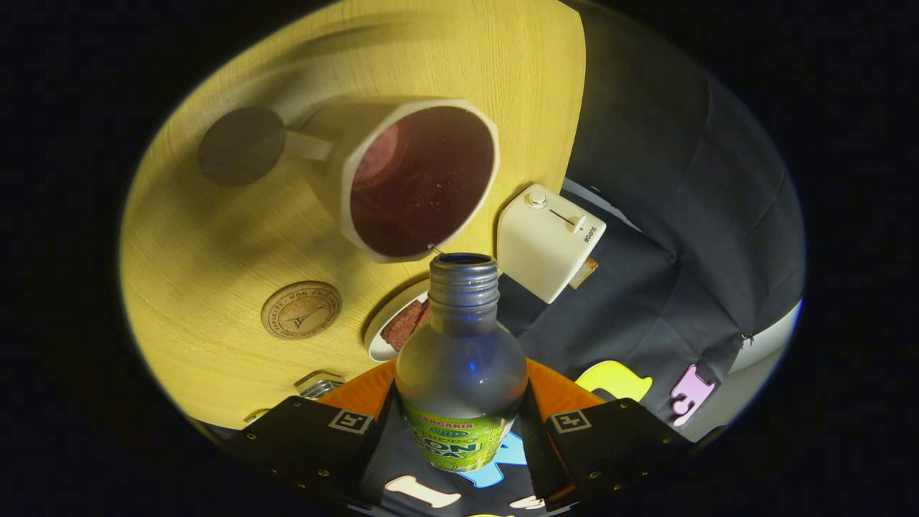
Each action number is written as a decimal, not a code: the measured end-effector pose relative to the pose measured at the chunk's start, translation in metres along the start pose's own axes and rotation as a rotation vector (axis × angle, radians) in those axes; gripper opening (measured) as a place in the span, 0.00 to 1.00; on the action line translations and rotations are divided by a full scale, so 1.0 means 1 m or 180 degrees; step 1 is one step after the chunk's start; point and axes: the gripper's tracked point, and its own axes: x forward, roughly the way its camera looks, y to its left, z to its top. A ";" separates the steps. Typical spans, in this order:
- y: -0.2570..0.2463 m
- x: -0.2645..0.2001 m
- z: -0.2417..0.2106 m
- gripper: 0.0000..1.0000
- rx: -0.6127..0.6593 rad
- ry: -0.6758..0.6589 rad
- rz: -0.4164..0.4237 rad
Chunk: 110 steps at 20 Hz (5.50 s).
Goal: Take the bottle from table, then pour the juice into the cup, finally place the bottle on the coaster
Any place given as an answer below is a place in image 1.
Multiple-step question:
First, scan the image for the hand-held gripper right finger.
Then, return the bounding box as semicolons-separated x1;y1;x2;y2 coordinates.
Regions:
518;359;697;512

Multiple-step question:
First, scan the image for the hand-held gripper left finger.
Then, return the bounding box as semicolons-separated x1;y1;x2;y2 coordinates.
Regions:
215;359;399;512

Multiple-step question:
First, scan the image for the silver bottle green label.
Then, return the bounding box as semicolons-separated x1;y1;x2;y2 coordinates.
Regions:
395;252;529;472

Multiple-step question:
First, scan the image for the round wooden coaster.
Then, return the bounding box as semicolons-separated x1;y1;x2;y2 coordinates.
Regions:
261;281;342;340

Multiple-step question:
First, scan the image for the cream cup with handle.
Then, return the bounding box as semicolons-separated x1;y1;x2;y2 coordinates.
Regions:
197;97;500;264

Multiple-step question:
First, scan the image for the white oval plate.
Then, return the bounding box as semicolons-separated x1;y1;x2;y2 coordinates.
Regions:
363;279;431;363

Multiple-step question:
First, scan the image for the toast slice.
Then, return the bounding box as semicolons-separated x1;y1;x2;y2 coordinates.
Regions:
569;257;600;290

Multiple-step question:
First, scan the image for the white toaster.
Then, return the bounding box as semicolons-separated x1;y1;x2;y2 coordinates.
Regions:
496;184;607;304

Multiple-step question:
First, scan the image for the wooden table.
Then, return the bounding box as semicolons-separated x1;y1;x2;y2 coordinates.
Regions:
120;0;587;432

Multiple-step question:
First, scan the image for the black backdrop cloth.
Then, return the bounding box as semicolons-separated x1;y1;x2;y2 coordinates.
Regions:
495;0;805;517

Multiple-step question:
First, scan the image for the wire mesh basket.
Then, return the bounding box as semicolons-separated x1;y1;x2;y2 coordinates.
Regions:
294;369;346;400

